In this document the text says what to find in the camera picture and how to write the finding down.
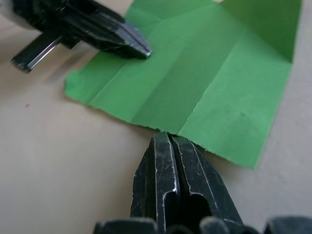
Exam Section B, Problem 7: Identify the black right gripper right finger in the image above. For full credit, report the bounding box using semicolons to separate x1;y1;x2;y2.
171;136;245;227

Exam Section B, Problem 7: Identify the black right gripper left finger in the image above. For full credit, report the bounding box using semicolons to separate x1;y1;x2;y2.
130;131;181;221

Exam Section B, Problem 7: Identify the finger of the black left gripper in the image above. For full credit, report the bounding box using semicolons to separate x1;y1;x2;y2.
62;14;150;60
70;0;153;54

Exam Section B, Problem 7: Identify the green sheet of paper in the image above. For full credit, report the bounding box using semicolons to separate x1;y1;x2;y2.
63;0;303;170

